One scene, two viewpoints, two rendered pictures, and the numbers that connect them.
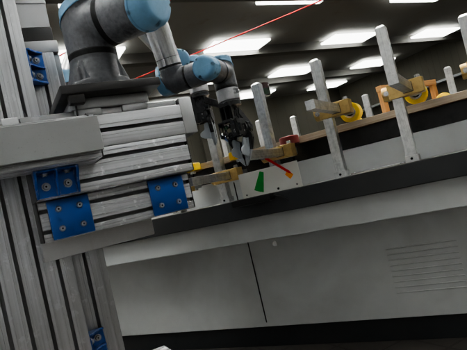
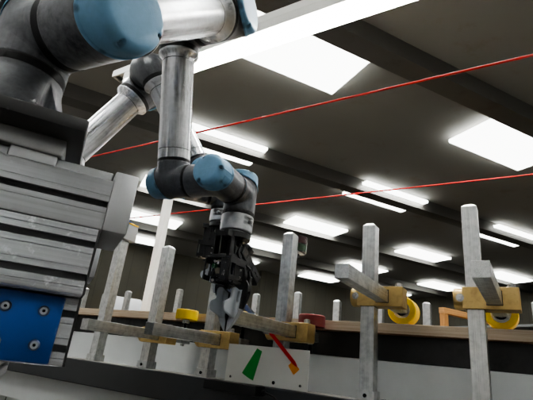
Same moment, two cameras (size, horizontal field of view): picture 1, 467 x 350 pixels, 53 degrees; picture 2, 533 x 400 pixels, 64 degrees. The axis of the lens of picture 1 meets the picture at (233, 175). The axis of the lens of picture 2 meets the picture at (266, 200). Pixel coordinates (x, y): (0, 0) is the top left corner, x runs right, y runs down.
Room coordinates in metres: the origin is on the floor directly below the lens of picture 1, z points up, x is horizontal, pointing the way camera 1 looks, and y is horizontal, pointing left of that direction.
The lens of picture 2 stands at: (0.57, -0.17, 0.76)
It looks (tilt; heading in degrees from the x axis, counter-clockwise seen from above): 21 degrees up; 4
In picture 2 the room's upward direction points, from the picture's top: 7 degrees clockwise
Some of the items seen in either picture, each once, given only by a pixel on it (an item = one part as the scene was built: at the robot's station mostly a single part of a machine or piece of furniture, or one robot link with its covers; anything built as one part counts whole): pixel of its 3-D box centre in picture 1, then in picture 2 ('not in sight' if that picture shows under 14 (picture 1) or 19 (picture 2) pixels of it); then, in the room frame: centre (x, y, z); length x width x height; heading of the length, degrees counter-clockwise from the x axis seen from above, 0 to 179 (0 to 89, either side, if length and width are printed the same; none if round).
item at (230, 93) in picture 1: (228, 96); (237, 226); (1.51, -0.05, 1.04); 0.08 x 0.08 x 0.05
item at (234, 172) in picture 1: (226, 176); (216, 340); (1.93, 0.03, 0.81); 0.14 x 0.06 x 0.05; 61
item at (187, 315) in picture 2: (193, 175); (185, 325); (2.14, 0.18, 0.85); 0.08 x 0.08 x 0.11
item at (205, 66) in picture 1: (205, 71); (212, 178); (1.42, 0.01, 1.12); 0.11 x 0.11 x 0.08; 68
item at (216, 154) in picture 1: (218, 162); (213, 317); (1.94, 0.05, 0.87); 0.04 x 0.04 x 0.48; 61
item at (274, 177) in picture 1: (269, 180); (265, 366); (1.82, -0.13, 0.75); 0.26 x 0.01 x 0.10; 61
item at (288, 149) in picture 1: (278, 153); (289, 332); (1.81, -0.19, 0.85); 0.14 x 0.06 x 0.05; 61
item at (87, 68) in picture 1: (97, 75); (15, 100); (1.11, 0.26, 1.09); 0.15 x 0.15 x 0.10
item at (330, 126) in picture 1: (329, 122); (369, 312); (1.70, -0.39, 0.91); 0.04 x 0.04 x 0.48; 61
